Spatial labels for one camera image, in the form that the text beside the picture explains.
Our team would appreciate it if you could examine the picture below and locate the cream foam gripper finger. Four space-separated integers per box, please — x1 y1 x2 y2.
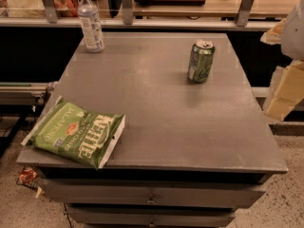
260 19 286 46

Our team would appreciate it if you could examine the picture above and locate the cream foam padded gripper finger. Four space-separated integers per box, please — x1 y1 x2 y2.
262 60 304 122

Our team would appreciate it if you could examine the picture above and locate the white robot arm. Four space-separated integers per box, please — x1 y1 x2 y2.
260 0 304 122

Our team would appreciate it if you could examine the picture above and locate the green soda can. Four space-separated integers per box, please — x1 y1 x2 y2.
188 39 216 83

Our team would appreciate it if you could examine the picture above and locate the grey wooden drawer cabinet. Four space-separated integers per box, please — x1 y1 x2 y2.
18 32 287 214

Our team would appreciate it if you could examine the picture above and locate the clear plastic water bottle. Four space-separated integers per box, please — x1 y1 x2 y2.
78 0 105 52

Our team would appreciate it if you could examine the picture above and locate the orange snack bag background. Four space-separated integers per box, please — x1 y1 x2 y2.
53 0 78 17

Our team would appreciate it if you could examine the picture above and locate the green kettle chips bag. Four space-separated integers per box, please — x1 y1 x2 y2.
22 97 125 169

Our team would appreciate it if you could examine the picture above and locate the lower grey drawer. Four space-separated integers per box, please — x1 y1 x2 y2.
67 207 235 228

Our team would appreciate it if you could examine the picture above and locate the grey drawer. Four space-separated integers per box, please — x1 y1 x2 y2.
67 207 235 228
40 179 265 209

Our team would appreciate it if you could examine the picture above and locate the upper grey drawer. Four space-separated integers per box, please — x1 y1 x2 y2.
40 179 265 209

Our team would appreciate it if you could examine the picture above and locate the metal rail frame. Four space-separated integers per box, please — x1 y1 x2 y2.
0 81 58 105

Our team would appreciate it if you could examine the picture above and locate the wire basket with snack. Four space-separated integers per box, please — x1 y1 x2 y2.
16 167 39 191

